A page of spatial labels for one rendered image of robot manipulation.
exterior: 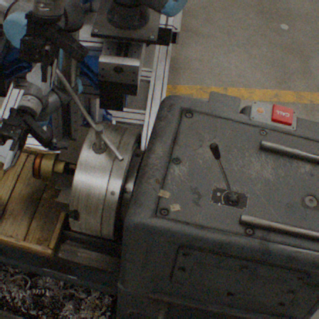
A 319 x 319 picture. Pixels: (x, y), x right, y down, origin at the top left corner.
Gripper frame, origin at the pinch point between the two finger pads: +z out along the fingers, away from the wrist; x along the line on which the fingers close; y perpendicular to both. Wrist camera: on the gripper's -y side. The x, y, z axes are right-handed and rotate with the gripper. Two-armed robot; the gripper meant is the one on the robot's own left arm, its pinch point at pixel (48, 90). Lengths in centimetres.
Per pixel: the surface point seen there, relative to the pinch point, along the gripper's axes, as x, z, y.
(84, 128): -11.5, 14.8, -7.6
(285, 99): -200, 70, -85
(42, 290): -9, 80, 2
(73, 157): -8.6, 22.7, -6.2
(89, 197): 6.4, 23.7, -15.2
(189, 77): -199, 71, -24
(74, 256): -2, 53, -11
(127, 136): -8.1, 12.2, -20.2
